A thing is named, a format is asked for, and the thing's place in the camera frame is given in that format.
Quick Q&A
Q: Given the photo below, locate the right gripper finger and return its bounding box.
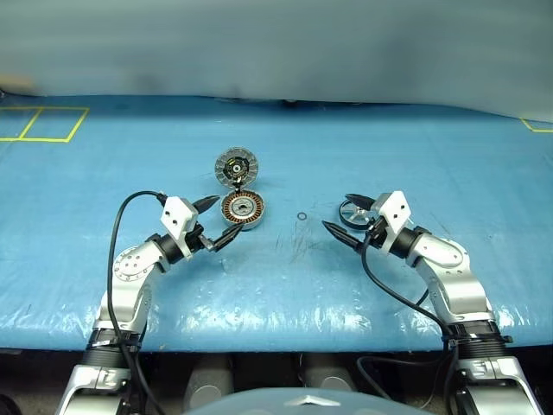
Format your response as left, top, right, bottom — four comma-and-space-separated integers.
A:
345, 193, 373, 213
322, 220, 368, 255

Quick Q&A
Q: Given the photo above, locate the motor stator with copper windings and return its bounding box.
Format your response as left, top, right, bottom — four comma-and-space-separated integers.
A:
219, 189, 265, 233

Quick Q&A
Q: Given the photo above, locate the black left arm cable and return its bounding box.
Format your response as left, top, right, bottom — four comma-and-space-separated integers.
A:
105, 189, 168, 415

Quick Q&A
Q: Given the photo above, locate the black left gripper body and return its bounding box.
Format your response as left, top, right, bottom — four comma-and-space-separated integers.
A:
186, 223, 217, 257

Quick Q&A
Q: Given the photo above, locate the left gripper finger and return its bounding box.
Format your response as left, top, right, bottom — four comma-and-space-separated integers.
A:
211, 225, 244, 253
193, 195, 221, 214

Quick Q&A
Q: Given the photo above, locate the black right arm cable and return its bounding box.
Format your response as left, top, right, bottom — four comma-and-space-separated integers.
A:
356, 233, 460, 401

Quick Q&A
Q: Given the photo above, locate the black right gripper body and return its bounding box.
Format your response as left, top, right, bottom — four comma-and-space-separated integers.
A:
365, 218, 389, 252

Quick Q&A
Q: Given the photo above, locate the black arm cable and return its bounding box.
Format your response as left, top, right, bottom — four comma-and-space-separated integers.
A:
105, 189, 168, 415
356, 233, 460, 401

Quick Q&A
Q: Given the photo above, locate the grey robot torso with emblem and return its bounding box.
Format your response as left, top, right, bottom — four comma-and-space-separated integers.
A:
181, 386, 390, 415

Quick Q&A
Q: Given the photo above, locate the dark grey rounded cylinder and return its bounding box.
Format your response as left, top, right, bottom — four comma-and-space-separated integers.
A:
301, 353, 356, 393
183, 354, 234, 412

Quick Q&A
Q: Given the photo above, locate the silver finned motor end cover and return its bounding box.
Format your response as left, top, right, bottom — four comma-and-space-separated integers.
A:
214, 146, 259, 188

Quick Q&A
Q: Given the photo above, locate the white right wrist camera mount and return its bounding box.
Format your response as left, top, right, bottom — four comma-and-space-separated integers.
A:
371, 189, 411, 257

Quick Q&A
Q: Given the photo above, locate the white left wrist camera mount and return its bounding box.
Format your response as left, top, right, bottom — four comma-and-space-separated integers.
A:
160, 196, 200, 257

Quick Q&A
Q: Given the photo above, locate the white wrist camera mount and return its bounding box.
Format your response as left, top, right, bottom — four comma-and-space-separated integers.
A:
160, 196, 200, 257
371, 189, 411, 257

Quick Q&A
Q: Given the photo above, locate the silver spoked motor rotor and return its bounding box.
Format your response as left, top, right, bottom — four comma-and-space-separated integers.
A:
337, 196, 372, 230

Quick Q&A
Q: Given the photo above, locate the blue foam table cover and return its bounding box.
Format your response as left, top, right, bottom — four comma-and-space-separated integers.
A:
0, 93, 553, 354

